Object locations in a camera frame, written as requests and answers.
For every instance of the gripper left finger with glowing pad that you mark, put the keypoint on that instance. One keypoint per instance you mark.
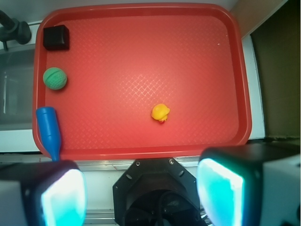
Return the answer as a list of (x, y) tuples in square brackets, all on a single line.
[(42, 194)]

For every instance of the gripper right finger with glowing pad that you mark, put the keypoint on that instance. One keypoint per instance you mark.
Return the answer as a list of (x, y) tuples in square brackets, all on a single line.
[(251, 185)]

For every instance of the green foam ball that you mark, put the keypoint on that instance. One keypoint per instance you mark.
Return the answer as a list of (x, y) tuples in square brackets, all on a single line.
[(55, 78)]

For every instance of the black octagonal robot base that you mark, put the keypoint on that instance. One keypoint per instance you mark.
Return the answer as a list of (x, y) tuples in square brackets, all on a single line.
[(157, 192)]

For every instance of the blue toy bottle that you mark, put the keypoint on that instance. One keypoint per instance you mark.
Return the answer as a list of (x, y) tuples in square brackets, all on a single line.
[(49, 131)]

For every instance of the yellow rubber duck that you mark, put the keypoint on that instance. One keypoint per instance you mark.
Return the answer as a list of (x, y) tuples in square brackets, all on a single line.
[(160, 113)]

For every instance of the red plastic tray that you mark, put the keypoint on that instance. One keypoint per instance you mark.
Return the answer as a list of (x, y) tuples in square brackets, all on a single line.
[(125, 59)]

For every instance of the black cube block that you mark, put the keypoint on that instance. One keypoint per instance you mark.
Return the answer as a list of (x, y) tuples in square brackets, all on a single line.
[(56, 38)]

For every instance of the dark grey clamp mount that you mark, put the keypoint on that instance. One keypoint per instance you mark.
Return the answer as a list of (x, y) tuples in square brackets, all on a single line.
[(12, 29)]

